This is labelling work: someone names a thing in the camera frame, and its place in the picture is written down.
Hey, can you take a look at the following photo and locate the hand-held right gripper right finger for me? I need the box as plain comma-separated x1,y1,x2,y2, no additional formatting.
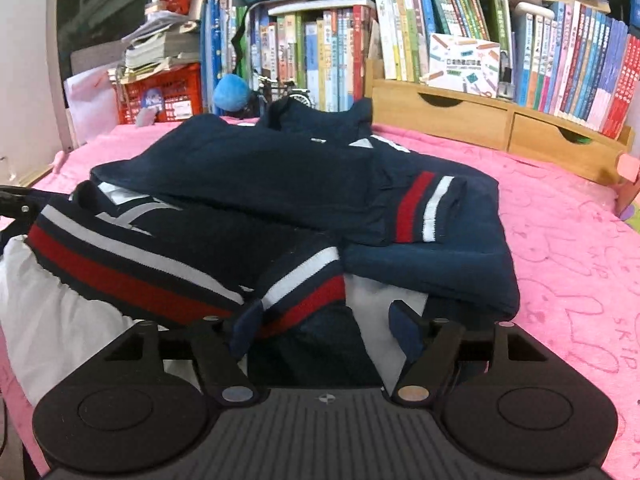
389,300,553,407

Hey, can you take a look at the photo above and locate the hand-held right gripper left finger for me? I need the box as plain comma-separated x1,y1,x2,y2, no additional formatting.
97,301,263,407

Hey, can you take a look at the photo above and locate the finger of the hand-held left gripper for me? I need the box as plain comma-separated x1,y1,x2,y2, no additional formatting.
0,185,51,246

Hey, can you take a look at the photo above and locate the navy and white jacket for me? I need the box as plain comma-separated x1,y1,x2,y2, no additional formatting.
0,97,521,406

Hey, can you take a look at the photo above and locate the grey grid board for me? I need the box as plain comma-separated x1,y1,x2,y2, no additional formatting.
70,47,127,77

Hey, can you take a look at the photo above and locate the round blue hand fan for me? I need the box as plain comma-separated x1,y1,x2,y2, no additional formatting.
136,87,166,127

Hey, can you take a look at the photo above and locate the pink rabbit print blanket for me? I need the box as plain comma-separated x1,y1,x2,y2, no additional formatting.
0,120,640,480

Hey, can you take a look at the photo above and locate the red plastic crate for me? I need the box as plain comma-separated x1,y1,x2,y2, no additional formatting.
117,62,203,126

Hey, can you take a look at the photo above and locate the stack of papers and booklets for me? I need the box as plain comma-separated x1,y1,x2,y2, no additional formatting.
117,2,202,83

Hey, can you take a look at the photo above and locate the wooden drawer organizer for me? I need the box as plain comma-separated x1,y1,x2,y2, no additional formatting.
364,57,633,186

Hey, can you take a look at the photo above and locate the blue plush ball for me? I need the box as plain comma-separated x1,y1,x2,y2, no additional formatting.
213,74,252,111

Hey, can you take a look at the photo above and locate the miniature bicycle model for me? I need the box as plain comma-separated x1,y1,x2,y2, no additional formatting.
250,75,313,111

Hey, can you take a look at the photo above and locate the row of tall blue books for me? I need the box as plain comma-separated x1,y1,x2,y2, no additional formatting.
200,0,251,116

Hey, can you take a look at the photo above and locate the pink toy house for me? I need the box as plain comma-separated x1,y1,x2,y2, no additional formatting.
616,152,640,233

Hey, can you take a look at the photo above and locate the white patterned printer box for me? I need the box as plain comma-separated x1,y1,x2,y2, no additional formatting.
426,32,502,98

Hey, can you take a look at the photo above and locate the row of colourful books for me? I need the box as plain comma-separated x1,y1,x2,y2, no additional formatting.
247,0,640,141

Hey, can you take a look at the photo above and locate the black strap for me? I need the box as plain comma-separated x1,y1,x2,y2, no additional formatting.
232,5,252,77

